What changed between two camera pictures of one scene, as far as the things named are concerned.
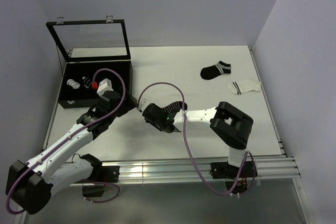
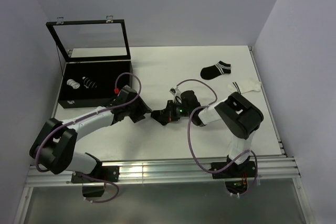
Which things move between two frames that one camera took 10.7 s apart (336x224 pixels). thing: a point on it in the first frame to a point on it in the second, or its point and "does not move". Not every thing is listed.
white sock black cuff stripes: (238, 87) does not move
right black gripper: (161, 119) to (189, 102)
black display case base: (76, 90) does not move
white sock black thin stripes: (74, 84) does not move
